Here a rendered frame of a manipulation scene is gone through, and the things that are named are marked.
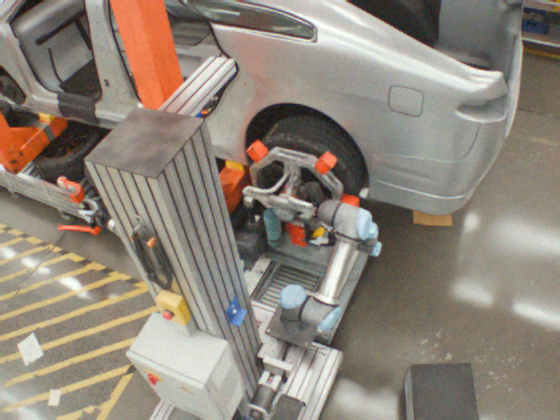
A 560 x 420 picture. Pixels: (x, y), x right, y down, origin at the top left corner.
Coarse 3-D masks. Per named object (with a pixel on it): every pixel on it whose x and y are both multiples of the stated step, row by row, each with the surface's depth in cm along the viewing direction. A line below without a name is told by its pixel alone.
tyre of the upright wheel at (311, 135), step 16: (272, 128) 275; (288, 128) 263; (304, 128) 259; (320, 128) 259; (336, 128) 262; (272, 144) 263; (288, 144) 257; (304, 144) 252; (320, 144) 252; (336, 144) 256; (352, 144) 263; (352, 160) 260; (336, 176) 259; (352, 176) 259; (352, 192) 262
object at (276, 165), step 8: (264, 168) 283; (272, 168) 294; (280, 168) 278; (304, 168) 269; (264, 176) 287; (272, 176) 288; (280, 176) 301; (312, 176) 271; (272, 184) 294; (320, 184) 272; (280, 192) 293; (328, 192) 301; (304, 200) 300; (312, 200) 285
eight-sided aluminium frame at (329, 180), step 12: (276, 156) 256; (288, 156) 253; (300, 156) 254; (312, 156) 251; (252, 168) 271; (312, 168) 250; (252, 180) 280; (324, 180) 253; (336, 180) 256; (336, 192) 255; (264, 204) 291; (300, 216) 291; (312, 228) 286
